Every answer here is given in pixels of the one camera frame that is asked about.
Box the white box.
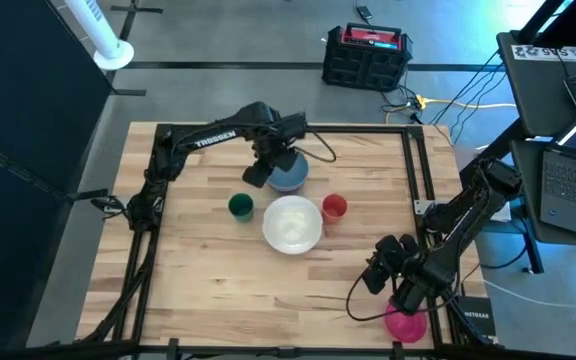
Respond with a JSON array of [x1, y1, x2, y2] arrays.
[[490, 201, 512, 224]]

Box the white floor cable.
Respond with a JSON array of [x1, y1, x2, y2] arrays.
[[482, 278, 576, 310]]

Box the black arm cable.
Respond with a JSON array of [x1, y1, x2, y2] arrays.
[[295, 128, 338, 164], [344, 272, 464, 323]]

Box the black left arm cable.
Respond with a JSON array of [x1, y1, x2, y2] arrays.
[[295, 128, 338, 164]]

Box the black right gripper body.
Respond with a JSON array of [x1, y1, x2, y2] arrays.
[[361, 233, 425, 301]]

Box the black partition panel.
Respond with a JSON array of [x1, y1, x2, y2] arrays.
[[0, 0, 115, 360]]

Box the black network switch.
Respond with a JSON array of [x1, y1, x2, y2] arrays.
[[455, 294, 499, 340]]

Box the green plastic cup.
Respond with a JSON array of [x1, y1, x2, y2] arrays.
[[227, 192, 256, 224]]

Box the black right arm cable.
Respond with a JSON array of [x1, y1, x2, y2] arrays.
[[344, 272, 464, 323]]

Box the orange-red plastic cup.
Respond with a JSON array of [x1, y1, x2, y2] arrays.
[[321, 193, 349, 225]]

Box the black aluminium table frame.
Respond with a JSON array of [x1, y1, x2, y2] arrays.
[[75, 121, 507, 360]]

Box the yellow floor cable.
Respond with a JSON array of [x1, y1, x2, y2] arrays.
[[415, 93, 519, 112]]

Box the white tower fan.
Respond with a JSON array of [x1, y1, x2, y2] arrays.
[[63, 0, 137, 72]]

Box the black floor cable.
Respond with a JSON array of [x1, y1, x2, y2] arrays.
[[448, 72, 508, 147], [428, 48, 503, 126], [477, 244, 529, 271]]

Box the dark blue bowl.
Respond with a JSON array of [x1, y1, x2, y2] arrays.
[[266, 149, 311, 194]]

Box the open grey laptop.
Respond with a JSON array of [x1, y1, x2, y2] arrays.
[[539, 92, 576, 242]]

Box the large pale white bowl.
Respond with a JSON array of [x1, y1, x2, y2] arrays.
[[261, 194, 325, 256]]

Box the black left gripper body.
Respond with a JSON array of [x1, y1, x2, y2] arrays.
[[241, 112, 310, 190]]

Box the grey metal mounting plate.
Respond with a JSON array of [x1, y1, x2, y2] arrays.
[[412, 198, 442, 217]]

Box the magenta bowl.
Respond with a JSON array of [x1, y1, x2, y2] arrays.
[[384, 299, 429, 345]]

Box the white printed paper label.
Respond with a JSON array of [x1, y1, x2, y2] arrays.
[[510, 44, 576, 63]]

